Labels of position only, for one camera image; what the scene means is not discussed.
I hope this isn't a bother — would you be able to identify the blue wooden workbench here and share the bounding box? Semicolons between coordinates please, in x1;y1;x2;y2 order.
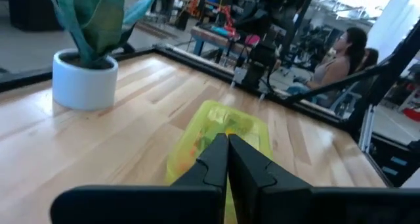
190;25;250;64

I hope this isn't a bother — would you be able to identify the red plastic object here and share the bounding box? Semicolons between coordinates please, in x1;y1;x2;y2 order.
215;5;239;36

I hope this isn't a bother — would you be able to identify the black aluminium table frame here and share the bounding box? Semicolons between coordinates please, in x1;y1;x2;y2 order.
0;18;420;189

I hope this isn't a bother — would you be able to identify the green succulent plant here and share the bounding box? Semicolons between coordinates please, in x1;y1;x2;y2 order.
42;0;170;69

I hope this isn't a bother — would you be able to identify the yellow-green translucent pencil case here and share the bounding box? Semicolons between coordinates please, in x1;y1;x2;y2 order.
165;99;274;224

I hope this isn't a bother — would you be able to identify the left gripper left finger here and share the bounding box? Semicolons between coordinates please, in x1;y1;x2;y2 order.
50;133;230;224

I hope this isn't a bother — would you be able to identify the white round plant pot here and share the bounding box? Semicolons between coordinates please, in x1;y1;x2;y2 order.
51;48;119;112

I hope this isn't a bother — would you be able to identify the person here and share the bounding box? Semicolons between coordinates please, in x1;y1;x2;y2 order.
287;26;368;108

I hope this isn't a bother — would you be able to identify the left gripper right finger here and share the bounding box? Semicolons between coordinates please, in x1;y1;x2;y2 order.
228;134;420;224

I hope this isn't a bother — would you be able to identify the black cabinet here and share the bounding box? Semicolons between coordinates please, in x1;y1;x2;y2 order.
8;0;63;31

